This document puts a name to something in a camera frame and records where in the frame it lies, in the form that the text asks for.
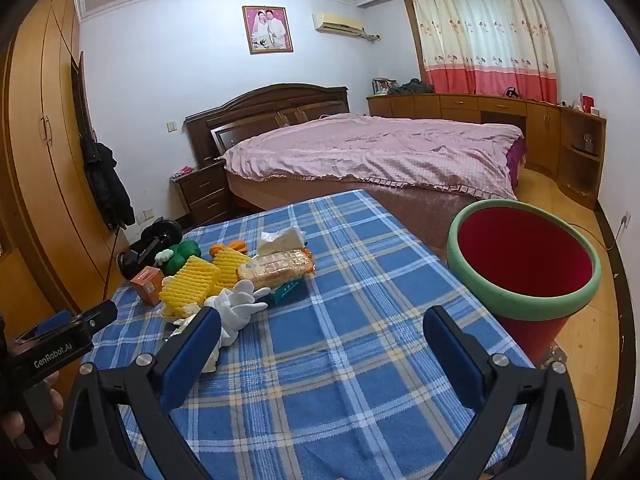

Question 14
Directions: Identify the black jacket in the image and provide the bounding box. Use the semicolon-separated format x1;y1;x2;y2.
80;130;137;231

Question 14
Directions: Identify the wooden corner shelf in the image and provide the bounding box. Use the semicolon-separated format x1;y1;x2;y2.
555;107;607;211

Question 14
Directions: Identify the green plush toy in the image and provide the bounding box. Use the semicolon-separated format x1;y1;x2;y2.
155;241;202;277

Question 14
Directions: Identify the small orange box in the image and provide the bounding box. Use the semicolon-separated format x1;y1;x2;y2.
130;266;166;306

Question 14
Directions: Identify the blue plaid blanket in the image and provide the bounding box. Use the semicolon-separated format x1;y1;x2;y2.
92;189;536;480

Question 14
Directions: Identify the dark wooden bed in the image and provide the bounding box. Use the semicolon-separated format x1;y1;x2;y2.
184;83;528;261

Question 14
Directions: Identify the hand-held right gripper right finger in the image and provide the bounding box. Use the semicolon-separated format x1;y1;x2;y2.
422;305;586;480

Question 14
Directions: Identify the black dumbbell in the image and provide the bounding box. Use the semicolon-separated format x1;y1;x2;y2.
117;217;184;281

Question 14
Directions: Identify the light wooden wardrobe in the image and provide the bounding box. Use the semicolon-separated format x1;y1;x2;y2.
0;0;136;321

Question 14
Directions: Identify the wall air conditioner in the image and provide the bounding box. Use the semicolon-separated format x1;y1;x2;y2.
312;12;367;39

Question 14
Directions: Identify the long wooden cabinet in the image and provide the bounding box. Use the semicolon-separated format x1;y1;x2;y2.
366;92;563;181

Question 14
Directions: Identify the white plastic wrapper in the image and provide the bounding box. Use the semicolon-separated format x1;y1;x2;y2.
257;226;307;256

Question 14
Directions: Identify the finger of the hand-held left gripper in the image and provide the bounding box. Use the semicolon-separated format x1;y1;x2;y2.
75;300;119;332
16;309;76;345

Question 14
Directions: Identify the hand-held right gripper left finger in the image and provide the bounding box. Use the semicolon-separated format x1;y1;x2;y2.
57;305;223;480

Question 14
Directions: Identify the dark clothes pile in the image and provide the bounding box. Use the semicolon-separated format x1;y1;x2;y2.
387;78;435;96

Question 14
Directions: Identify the orange plush toy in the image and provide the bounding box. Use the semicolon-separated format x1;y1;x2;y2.
209;241;248;261

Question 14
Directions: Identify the person's left hand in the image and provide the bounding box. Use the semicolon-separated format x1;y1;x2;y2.
0;390;64;461

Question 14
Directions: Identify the cream and red curtain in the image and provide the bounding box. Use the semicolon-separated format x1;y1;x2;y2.
411;0;558;103

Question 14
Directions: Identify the yellow foam fruit net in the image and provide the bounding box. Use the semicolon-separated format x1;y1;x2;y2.
212;247;253;293
159;255;222;318

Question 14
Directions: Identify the thin floor cable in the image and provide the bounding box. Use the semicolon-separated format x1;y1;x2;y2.
567;222;621;251

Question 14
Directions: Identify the pink bedspread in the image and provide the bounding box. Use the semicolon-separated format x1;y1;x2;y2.
220;112;525;201

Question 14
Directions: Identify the bread packet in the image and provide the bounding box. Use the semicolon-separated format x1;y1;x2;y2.
236;249;317;282

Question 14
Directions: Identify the dark wooden nightstand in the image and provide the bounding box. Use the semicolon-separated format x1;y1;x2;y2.
170;160;233;228

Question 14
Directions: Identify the red bin with green rim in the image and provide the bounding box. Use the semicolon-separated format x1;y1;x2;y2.
446;199;602;367

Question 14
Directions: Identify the teal and white box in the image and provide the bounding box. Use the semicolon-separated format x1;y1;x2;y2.
264;276;307;306

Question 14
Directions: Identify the framed wall photo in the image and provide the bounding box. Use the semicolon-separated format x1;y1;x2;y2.
242;6;294;55

